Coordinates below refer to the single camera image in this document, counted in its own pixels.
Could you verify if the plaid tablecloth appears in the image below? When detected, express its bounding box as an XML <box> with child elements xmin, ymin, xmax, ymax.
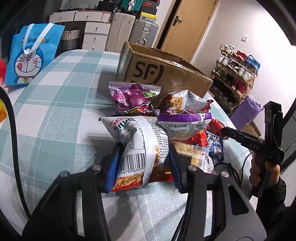
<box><xmin>0</xmin><ymin>49</ymin><xmax>255</xmax><ymax>241</ymax></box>

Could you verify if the blue Doraemon tote bag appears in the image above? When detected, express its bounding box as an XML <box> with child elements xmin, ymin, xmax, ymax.
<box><xmin>4</xmin><ymin>23</ymin><xmax>65</xmax><ymax>85</ymax></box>

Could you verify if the beige suitcase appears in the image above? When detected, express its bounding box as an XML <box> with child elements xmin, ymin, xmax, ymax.
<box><xmin>105</xmin><ymin>12</ymin><xmax>135</xmax><ymax>53</ymax></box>

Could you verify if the shoe rack with shoes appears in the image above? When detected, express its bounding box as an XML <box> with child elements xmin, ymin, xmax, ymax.
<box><xmin>210</xmin><ymin>44</ymin><xmax>260</xmax><ymax>116</ymax></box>

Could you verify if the white drawer desk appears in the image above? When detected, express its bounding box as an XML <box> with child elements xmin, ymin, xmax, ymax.
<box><xmin>49</xmin><ymin>10</ymin><xmax>111</xmax><ymax>51</ymax></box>

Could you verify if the teal suitcase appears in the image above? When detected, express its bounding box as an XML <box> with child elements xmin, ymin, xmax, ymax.
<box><xmin>120</xmin><ymin>0</ymin><xmax>143</xmax><ymax>13</ymax></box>

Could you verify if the SF cardboard box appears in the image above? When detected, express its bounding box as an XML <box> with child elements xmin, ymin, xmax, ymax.
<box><xmin>116</xmin><ymin>41</ymin><xmax>213</xmax><ymax>98</ymax></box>

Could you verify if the silver suitcase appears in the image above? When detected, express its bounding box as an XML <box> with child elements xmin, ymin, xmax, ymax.
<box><xmin>128</xmin><ymin>19</ymin><xmax>159</xmax><ymax>47</ymax></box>

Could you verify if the blue cookie packet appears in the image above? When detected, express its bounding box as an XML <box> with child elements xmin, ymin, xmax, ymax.
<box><xmin>205</xmin><ymin>131</ymin><xmax>224</xmax><ymax>162</ymax></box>

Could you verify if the purple paper bag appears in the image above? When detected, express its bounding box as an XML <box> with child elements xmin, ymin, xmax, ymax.
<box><xmin>230</xmin><ymin>95</ymin><xmax>263</xmax><ymax>131</ymax></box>

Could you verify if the woven laundry basket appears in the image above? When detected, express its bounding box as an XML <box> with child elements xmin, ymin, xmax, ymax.
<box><xmin>60</xmin><ymin>27</ymin><xmax>80</xmax><ymax>51</ymax></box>

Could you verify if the white noodle snack bag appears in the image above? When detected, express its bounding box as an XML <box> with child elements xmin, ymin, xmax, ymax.
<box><xmin>100</xmin><ymin>116</ymin><xmax>172</xmax><ymax>192</ymax></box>

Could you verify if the beige wafer packet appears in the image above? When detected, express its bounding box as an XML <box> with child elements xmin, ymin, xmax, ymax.
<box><xmin>171</xmin><ymin>141</ymin><xmax>214</xmax><ymax>174</ymax></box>

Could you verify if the white purple snack bag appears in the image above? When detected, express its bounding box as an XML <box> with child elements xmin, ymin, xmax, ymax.
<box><xmin>152</xmin><ymin>89</ymin><xmax>213</xmax><ymax>141</ymax></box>

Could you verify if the wooden door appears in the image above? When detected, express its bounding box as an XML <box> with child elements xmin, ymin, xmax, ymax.
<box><xmin>152</xmin><ymin>1</ymin><xmax>219</xmax><ymax>62</ymax></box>

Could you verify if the red snack bag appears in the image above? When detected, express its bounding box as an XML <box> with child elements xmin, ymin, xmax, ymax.
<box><xmin>184</xmin><ymin>119</ymin><xmax>225</xmax><ymax>147</ymax></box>

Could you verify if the person's right hand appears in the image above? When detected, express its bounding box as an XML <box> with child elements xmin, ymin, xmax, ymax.
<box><xmin>249</xmin><ymin>152</ymin><xmax>280</xmax><ymax>187</ymax></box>

